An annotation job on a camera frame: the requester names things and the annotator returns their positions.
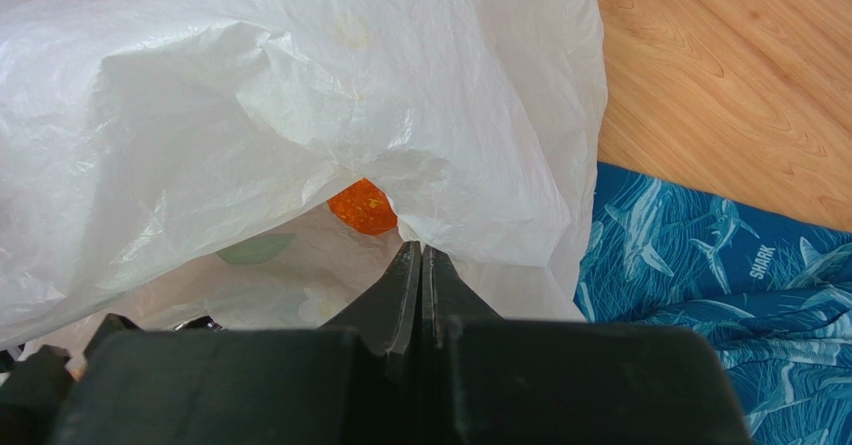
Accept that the blue shark print cloth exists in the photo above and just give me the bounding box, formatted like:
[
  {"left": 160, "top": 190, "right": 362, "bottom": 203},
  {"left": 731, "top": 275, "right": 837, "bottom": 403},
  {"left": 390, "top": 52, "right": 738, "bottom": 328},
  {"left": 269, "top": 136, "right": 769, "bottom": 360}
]
[{"left": 574, "top": 164, "right": 851, "bottom": 444}]

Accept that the orange fake fruit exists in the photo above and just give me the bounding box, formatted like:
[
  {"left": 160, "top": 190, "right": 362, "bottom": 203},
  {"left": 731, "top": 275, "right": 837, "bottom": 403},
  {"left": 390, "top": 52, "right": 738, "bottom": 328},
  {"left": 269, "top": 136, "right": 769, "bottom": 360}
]
[{"left": 328, "top": 179, "right": 398, "bottom": 236}]

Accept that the white printed plastic bag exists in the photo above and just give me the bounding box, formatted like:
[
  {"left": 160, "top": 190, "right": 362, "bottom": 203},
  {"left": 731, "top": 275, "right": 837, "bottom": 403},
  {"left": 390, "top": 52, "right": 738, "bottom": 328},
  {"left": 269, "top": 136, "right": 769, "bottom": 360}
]
[{"left": 1, "top": 0, "right": 607, "bottom": 350}]

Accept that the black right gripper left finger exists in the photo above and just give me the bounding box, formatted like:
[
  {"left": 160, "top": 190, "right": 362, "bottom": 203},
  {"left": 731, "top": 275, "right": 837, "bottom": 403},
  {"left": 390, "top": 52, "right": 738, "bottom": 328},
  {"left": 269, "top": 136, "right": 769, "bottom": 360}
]
[{"left": 50, "top": 242, "right": 422, "bottom": 444}]

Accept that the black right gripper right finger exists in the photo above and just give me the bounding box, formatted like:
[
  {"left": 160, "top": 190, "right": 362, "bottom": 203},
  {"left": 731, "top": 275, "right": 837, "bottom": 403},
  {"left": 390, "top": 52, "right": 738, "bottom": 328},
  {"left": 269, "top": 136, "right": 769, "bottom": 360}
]
[{"left": 421, "top": 248, "right": 751, "bottom": 444}]

